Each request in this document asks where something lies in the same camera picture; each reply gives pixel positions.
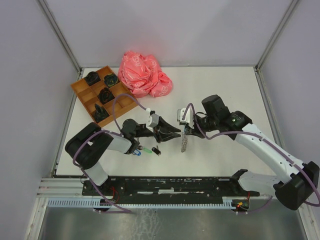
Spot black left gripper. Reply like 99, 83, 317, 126
134, 116, 181, 143

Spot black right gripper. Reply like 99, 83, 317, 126
185, 114, 219, 139

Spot key with black tag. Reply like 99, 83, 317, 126
151, 145, 162, 156

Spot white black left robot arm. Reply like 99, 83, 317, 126
65, 114, 181, 195

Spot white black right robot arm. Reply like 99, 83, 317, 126
177, 94, 320, 210

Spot crumpled pink plastic bag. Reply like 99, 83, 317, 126
117, 51, 173, 98

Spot black rolled item lower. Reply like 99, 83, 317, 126
93, 103, 110, 123

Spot black rolled item centre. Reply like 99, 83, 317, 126
98, 88, 115, 105

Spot black yellow rolled item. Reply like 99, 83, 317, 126
103, 73, 119, 88

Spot brown wooden compartment tray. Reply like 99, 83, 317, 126
70, 66, 138, 127

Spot black rolled item top left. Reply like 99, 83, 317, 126
84, 71, 101, 86

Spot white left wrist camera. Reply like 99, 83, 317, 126
145, 108, 160, 132

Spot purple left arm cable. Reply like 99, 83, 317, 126
72, 93, 151, 215

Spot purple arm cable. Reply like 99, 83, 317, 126
72, 93, 151, 215
183, 102, 320, 213

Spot black metal base rail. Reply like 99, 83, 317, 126
98, 176, 260, 203

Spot white slotted cable duct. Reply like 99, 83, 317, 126
47, 194, 248, 210

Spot aluminium front frame rail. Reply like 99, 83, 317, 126
36, 177, 86, 197

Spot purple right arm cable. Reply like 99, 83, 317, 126
183, 102, 320, 213

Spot aluminium frame post right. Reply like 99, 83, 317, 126
255, 0, 301, 71

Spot aluminium frame post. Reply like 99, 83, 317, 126
36, 0, 82, 73
255, 0, 301, 71

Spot aluminium frame post left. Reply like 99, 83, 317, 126
36, 0, 82, 73

